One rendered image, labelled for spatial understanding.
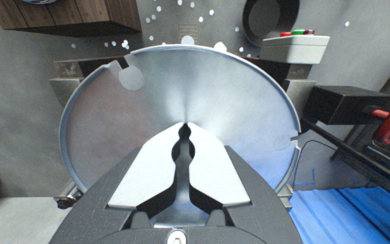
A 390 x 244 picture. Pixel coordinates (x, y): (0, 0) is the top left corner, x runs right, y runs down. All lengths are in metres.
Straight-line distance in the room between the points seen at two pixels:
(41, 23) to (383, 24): 1.72
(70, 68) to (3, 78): 1.18
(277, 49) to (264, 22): 0.64
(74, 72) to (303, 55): 0.46
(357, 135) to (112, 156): 1.83
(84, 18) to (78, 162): 0.53
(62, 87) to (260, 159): 0.38
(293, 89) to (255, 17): 0.70
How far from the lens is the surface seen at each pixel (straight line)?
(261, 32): 1.00
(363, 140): 1.83
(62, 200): 0.28
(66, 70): 0.38
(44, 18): 0.74
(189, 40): 0.26
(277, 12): 1.05
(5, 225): 2.39
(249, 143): 0.17
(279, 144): 0.19
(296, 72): 0.37
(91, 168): 0.22
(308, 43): 0.36
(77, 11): 0.68
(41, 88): 1.38
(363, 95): 0.36
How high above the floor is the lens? 0.90
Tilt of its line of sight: 61 degrees down
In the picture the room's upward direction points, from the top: 176 degrees clockwise
